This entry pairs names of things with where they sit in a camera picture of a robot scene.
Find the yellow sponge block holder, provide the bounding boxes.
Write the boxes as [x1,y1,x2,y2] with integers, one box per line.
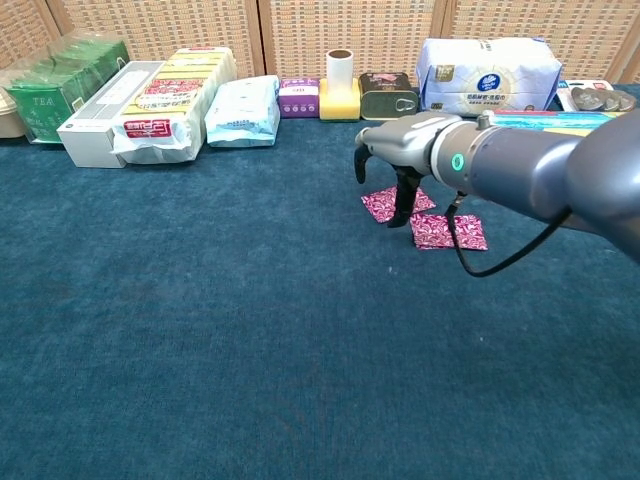
[318,78,362,123]

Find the blue cling film roll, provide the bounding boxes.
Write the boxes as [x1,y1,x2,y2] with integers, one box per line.
[487,109,629,137]

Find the long white cardboard box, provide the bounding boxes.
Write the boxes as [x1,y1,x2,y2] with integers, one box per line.
[56,60,169,169]

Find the pink patterned cloth square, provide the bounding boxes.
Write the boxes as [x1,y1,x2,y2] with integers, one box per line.
[409,213,489,251]

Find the small purple box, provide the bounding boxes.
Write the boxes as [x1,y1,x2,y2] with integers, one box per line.
[277,77,321,120]

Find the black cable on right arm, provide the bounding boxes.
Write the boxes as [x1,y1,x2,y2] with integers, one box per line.
[444,192,574,278]

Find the beige lidded lunch box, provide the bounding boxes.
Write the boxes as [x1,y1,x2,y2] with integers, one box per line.
[0,69,30,140]

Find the black gold luncheon meat can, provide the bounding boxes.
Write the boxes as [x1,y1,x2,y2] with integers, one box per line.
[357,72,420,122]

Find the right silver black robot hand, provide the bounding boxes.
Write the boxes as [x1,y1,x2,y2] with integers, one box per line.
[353,111,460,229]

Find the white roll cardboard core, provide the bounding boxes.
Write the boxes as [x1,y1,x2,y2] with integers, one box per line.
[325,49,356,94]

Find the woven bamboo folding screen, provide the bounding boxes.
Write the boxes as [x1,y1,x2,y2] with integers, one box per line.
[0,0,640,86]

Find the teal carpet table cover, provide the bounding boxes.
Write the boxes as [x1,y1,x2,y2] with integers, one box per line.
[0,84,640,480]

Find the white lavender tissue pack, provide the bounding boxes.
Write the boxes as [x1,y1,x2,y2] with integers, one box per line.
[415,36,564,119]

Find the clear box green tea bags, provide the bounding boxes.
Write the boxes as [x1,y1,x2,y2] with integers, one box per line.
[3,32,132,146]

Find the light blue wet wipes pack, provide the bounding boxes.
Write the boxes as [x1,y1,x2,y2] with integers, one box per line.
[204,74,282,149]

